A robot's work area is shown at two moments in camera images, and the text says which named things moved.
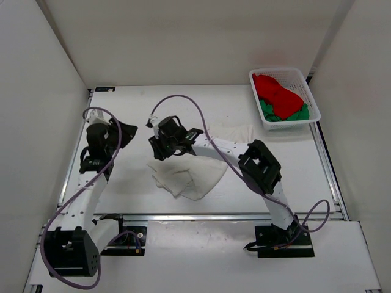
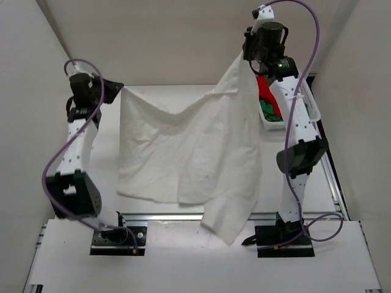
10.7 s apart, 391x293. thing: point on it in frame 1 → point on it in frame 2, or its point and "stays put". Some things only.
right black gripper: x=161 y=153 → x=258 y=35
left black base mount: x=129 y=241 stays put
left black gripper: x=128 y=132 → x=113 y=88
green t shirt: x=268 y=111 stays put
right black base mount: x=273 y=242 stays put
